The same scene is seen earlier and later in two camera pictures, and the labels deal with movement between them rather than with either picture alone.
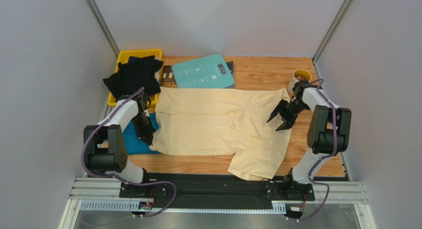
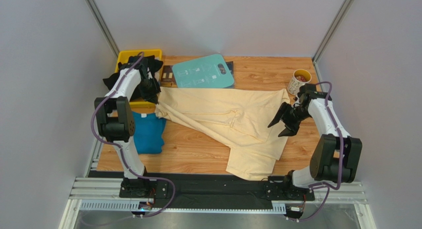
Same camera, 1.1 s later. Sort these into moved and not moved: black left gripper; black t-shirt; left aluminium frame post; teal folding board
Moved: black left gripper
Not moved: black t-shirt; left aluminium frame post; teal folding board
